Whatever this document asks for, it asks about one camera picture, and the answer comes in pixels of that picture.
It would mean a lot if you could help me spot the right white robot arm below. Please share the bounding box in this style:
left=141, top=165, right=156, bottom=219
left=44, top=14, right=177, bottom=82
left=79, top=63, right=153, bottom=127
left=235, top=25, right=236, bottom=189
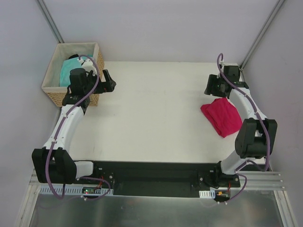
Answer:
left=205, top=63, right=277, bottom=187

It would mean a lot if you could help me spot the aluminium frame post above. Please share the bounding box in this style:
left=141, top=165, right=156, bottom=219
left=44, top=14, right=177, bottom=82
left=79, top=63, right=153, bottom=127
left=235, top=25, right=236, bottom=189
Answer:
left=240, top=0, right=286, bottom=71
left=35, top=0, right=65, bottom=44

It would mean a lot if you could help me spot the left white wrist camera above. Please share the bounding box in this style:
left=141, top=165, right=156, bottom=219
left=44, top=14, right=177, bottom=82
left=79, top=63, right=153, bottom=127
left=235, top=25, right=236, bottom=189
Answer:
left=78, top=59, right=97, bottom=76

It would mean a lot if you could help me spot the black garment in basket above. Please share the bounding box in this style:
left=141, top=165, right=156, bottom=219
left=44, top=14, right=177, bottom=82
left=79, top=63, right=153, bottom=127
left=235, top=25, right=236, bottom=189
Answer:
left=68, top=54, right=79, bottom=60

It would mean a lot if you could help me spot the right aluminium frame post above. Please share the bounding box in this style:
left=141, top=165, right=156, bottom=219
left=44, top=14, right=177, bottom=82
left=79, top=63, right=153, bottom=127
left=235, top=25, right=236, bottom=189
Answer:
left=240, top=0, right=286, bottom=71

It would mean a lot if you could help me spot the white cable duct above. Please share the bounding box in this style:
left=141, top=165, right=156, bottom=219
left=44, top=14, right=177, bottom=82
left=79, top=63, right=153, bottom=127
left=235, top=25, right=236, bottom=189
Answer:
left=40, top=186, right=114, bottom=196
left=199, top=190, right=215, bottom=199

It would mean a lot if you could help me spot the right white cable duct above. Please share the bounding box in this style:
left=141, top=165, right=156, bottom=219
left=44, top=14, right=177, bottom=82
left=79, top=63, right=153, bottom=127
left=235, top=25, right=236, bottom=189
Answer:
left=199, top=190, right=215, bottom=199

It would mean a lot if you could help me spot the front aluminium rail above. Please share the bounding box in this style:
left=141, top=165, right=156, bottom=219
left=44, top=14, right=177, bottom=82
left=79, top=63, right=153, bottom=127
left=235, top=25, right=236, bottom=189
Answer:
left=29, top=170, right=286, bottom=191

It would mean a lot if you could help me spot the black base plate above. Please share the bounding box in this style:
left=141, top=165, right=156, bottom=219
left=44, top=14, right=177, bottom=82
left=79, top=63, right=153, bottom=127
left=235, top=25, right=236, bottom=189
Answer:
left=82, top=161, right=241, bottom=198

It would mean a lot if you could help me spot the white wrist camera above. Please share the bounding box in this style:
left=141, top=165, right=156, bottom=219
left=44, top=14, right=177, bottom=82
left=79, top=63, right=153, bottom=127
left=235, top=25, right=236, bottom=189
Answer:
left=221, top=61, right=240, bottom=79
left=78, top=59, right=97, bottom=76

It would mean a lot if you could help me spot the wicker basket with liner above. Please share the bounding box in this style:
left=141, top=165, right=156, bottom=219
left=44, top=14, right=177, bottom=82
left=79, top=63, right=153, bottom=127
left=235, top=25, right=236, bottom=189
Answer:
left=42, top=42, right=105, bottom=107

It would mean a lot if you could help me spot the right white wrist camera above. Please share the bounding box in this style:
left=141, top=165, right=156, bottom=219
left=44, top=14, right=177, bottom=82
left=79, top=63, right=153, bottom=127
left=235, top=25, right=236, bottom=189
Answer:
left=221, top=61, right=240, bottom=79

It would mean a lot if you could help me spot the teal t shirt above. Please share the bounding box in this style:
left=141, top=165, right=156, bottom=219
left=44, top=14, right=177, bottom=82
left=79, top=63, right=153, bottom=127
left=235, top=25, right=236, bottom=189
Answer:
left=60, top=56, right=88, bottom=87

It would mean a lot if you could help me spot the left aluminium frame post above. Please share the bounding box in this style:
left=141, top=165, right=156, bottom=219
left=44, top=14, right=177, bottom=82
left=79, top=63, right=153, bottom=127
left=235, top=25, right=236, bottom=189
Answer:
left=35, top=0, right=65, bottom=44

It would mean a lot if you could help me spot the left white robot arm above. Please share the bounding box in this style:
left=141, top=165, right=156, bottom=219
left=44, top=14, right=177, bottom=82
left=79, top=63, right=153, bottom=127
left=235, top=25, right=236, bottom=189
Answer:
left=32, top=68, right=116, bottom=184

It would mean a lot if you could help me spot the left white cable duct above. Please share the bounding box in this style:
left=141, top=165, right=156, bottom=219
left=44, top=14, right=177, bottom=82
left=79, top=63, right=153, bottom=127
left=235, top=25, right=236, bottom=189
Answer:
left=40, top=186, right=114, bottom=196

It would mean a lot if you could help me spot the pink t shirt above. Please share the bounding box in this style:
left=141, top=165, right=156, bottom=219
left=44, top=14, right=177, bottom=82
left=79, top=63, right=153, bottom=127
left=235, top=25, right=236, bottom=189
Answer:
left=200, top=98, right=242, bottom=138

